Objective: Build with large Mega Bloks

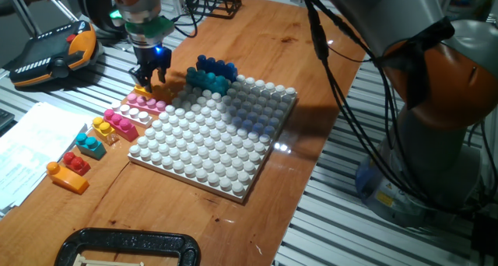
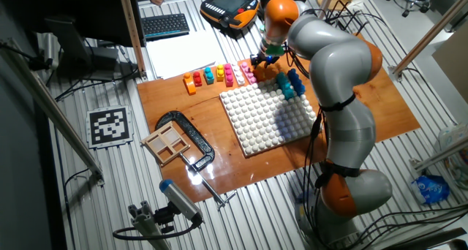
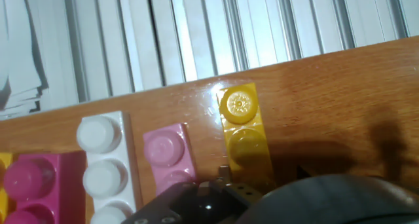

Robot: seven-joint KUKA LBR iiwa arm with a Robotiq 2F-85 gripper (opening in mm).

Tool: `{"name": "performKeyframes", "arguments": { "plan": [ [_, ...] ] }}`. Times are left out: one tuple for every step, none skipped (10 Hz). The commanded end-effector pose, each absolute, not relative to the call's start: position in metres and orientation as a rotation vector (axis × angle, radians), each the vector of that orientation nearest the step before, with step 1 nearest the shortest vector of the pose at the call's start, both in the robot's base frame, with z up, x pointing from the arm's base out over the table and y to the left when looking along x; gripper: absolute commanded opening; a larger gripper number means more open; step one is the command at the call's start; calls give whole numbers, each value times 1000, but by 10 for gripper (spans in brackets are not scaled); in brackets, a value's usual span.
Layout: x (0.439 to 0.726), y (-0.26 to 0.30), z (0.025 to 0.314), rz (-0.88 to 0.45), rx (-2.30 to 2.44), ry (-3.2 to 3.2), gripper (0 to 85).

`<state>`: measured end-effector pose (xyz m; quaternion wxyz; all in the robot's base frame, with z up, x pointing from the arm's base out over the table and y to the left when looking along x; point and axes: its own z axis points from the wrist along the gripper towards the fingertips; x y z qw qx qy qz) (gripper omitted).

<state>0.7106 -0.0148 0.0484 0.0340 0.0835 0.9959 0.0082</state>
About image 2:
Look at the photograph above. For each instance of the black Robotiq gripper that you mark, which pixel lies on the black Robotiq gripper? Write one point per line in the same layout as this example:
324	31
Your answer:
270	58

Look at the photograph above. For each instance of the blue four-stud block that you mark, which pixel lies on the blue four-stud block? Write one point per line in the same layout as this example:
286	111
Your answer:
296	82

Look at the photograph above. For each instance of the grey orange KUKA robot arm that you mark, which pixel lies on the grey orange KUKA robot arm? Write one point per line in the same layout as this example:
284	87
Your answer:
340	67

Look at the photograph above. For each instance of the yellow flat four-stud block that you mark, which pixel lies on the yellow flat four-stud block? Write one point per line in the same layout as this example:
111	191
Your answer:
260	75

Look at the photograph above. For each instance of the pink flat four-stud block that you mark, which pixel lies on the pink flat four-stud block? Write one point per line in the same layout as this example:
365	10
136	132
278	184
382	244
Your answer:
248	74

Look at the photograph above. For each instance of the white flat four-stud block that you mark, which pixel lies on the white flat four-stud block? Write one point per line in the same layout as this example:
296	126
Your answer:
238	75

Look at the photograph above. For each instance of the magenta three-stud block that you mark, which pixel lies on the magenta three-stud block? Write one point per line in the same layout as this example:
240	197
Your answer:
229	76

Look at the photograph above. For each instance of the yellow two-stud block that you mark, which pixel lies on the yellow two-stud block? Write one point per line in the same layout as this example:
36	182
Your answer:
220	74

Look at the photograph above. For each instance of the teal two-stud block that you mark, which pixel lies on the teal two-stud block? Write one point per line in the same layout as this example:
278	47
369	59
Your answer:
209	76

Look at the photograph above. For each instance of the white studded baseplate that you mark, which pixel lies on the white studded baseplate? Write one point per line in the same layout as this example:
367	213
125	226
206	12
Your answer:
267	118

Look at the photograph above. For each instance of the red two-stud block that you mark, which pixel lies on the red two-stud block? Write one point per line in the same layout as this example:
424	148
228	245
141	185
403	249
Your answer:
197	79

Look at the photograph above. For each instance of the orange black teach pendant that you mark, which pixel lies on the orange black teach pendant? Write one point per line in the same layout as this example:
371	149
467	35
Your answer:
228	5

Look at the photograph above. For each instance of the orange sloped one-stud block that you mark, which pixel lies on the orange sloped one-stud block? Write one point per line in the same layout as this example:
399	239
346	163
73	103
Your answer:
189	85

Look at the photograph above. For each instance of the stack of white papers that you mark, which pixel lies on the stack of white papers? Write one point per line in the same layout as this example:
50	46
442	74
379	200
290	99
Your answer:
183	54

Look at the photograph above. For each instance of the varnished wooden board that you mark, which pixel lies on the varnished wooden board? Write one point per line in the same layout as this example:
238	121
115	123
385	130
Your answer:
204	140

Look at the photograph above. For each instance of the black metal C-clamp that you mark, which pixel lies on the black metal C-clamp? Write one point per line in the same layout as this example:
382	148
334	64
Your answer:
197	136

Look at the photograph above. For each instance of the black computer keyboard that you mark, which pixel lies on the black computer keyboard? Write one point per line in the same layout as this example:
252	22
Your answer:
164	25

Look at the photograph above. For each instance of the black white fiducial marker plate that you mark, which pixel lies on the black white fiducial marker plate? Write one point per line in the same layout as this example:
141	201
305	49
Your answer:
109	126

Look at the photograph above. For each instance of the black computer monitor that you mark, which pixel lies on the black computer monitor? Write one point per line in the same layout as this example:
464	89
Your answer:
91	12

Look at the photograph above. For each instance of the black monitor stand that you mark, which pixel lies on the black monitor stand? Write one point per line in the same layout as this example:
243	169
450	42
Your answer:
73	49

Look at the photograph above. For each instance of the brown cardboard sheet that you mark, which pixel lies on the brown cardboard sheet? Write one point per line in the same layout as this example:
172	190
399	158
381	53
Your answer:
453	63

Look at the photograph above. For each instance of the short aluminium extrusion bar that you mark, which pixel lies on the short aluminium extrusion bar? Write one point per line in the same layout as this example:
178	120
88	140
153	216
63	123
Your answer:
442	154

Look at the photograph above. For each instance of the clear plastic bag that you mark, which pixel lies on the clear plastic bag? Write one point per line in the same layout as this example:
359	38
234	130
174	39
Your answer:
455	140

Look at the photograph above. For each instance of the blue plastic bag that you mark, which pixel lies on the blue plastic bag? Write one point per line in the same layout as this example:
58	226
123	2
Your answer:
430	189

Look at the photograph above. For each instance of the green gripper mount adapter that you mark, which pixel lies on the green gripper mount adapter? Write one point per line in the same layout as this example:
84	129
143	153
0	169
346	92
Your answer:
274	49

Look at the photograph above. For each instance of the small wooden window frame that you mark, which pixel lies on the small wooden window frame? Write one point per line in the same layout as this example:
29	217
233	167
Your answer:
165	143

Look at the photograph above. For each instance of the upright wooden post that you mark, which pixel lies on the upright wooden post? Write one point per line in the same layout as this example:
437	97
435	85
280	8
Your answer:
132	34

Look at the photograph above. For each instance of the grey camera with blue end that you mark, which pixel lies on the grey camera with blue end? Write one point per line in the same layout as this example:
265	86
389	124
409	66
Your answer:
179	200

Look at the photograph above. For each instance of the slanted wooden frame beam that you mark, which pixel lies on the slanted wooden frame beam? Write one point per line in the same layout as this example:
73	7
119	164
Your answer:
431	32

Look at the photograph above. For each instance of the aluminium extrusion camera post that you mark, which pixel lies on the aluminium extrusion camera post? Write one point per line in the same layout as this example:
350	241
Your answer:
146	224

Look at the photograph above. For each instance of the long aluminium frame beam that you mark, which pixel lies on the long aluminium frame beam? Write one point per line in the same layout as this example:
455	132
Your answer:
51	111

